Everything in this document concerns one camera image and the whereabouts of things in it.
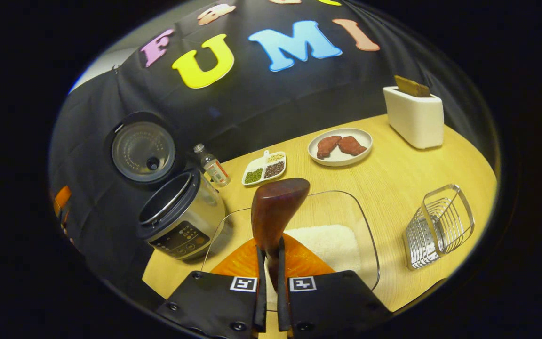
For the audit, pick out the white divided bean dish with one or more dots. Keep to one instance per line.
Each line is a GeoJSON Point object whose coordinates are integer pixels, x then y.
{"type": "Point", "coordinates": [264, 169]}

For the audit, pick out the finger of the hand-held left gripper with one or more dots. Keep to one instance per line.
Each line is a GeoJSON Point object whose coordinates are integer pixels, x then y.
{"type": "Point", "coordinates": [62, 200]}

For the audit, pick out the brown wooden spoon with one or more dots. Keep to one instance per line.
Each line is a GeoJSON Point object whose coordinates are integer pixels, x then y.
{"type": "Point", "coordinates": [275, 212]}

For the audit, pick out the white toaster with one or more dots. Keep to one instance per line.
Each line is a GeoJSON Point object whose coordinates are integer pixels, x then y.
{"type": "Point", "coordinates": [417, 122]}

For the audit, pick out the black silver rice cooker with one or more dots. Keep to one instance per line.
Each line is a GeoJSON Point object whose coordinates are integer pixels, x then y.
{"type": "Point", "coordinates": [186, 221]}

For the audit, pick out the small clear glass bottle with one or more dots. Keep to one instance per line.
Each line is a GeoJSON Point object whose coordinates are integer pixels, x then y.
{"type": "Point", "coordinates": [214, 169]}

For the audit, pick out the brown toast slice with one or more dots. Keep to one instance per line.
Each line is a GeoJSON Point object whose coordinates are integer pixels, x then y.
{"type": "Point", "coordinates": [412, 87]}

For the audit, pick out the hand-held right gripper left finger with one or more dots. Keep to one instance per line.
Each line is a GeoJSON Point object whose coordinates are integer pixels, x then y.
{"type": "Point", "coordinates": [261, 301]}

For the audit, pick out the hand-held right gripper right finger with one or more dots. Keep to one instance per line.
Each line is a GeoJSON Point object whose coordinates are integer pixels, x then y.
{"type": "Point", "coordinates": [283, 306]}

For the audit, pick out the clear glass dish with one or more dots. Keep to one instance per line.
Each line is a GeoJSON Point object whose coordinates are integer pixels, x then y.
{"type": "Point", "coordinates": [341, 207]}

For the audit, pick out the white round plate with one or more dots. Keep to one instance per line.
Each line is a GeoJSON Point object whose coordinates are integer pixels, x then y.
{"type": "Point", "coordinates": [341, 160]}

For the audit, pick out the red meat piece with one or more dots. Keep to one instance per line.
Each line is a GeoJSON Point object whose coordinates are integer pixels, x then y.
{"type": "Point", "coordinates": [327, 146]}
{"type": "Point", "coordinates": [352, 146]}

